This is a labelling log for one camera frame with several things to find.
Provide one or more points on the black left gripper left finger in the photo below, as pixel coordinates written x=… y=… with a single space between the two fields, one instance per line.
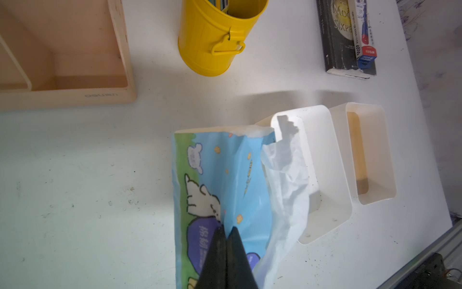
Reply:
x=214 y=272

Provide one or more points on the beige plastic desk organizer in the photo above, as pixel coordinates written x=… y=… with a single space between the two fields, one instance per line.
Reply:
x=64 y=53

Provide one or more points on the white blue pencil box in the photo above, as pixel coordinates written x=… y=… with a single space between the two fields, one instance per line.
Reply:
x=364 y=47

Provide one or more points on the blue tissue paper pack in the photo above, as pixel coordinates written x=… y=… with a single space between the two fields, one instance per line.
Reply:
x=238 y=176

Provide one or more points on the white tissue box base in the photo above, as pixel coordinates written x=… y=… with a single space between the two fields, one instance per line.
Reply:
x=330 y=200

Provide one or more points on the white tissue box lid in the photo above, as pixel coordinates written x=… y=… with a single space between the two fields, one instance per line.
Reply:
x=362 y=135

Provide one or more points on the black paperback book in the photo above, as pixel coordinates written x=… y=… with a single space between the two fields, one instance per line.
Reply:
x=337 y=41

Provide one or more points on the aluminium rail frame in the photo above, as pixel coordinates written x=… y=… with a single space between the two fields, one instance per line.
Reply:
x=439 y=266

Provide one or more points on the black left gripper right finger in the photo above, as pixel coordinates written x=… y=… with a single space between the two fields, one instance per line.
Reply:
x=238 y=270

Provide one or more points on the yellow metal pencil bucket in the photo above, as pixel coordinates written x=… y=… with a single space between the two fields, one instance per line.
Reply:
x=210 y=39

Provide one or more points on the pencils in yellow bucket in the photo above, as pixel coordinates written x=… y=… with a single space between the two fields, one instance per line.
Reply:
x=222 y=5

